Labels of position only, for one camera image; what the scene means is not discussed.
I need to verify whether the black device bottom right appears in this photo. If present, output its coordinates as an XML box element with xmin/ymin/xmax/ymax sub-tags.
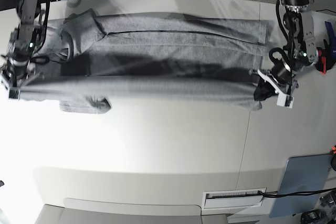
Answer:
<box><xmin>300</xmin><ymin>209</ymin><xmax>325</xmax><ymax>224</ymax></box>

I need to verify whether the grey blue tablet board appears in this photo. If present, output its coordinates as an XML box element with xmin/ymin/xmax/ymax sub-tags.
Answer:
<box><xmin>269</xmin><ymin>154</ymin><xmax>332</xmax><ymax>218</ymax></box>

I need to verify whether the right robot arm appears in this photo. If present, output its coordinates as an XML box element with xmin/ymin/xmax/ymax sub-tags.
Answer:
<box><xmin>1</xmin><ymin>0</ymin><xmax>50</xmax><ymax>90</ymax></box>

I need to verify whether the white table cable grommet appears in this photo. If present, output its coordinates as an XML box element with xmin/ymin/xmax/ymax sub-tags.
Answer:
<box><xmin>202</xmin><ymin>188</ymin><xmax>266</xmax><ymax>210</ymax></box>

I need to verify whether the grey T-shirt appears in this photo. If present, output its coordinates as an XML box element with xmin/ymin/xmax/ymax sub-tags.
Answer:
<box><xmin>19</xmin><ymin>10</ymin><xmax>268</xmax><ymax>112</ymax></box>

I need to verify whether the black cable on table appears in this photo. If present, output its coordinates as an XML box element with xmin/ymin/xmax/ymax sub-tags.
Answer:
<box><xmin>258</xmin><ymin>188</ymin><xmax>336</xmax><ymax>199</ymax></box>

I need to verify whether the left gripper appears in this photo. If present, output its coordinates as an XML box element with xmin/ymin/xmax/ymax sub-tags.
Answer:
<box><xmin>249</xmin><ymin>60</ymin><xmax>299</xmax><ymax>96</ymax></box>

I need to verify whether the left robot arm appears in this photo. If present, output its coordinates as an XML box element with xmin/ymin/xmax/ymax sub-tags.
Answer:
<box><xmin>253</xmin><ymin>0</ymin><xmax>318</xmax><ymax>101</ymax></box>

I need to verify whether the orange black tool at edge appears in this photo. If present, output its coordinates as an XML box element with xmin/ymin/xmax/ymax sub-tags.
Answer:
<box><xmin>330</xmin><ymin>146</ymin><xmax>336</xmax><ymax>171</ymax></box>

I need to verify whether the blue handled tool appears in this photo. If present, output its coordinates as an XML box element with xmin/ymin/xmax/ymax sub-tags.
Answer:
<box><xmin>324</xmin><ymin>21</ymin><xmax>335</xmax><ymax>59</ymax></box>

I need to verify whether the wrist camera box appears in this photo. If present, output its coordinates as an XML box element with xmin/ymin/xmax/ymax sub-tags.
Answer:
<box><xmin>277</xmin><ymin>93</ymin><xmax>294</xmax><ymax>109</ymax></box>
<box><xmin>8</xmin><ymin>89</ymin><xmax>20</xmax><ymax>100</ymax></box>

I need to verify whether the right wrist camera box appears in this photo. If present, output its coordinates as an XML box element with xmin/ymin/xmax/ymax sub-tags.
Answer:
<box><xmin>8</xmin><ymin>89</ymin><xmax>20</xmax><ymax>100</ymax></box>

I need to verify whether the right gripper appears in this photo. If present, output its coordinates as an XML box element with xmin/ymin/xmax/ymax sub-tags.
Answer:
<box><xmin>1</xmin><ymin>56</ymin><xmax>45</xmax><ymax>90</ymax></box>

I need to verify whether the black and red clamp tool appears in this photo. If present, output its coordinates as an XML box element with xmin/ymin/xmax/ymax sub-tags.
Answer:
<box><xmin>315</xmin><ymin>39</ymin><xmax>335</xmax><ymax>74</ymax></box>

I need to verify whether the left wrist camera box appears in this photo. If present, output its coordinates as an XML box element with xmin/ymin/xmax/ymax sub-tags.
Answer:
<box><xmin>277</xmin><ymin>93</ymin><xmax>294</xmax><ymax>109</ymax></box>

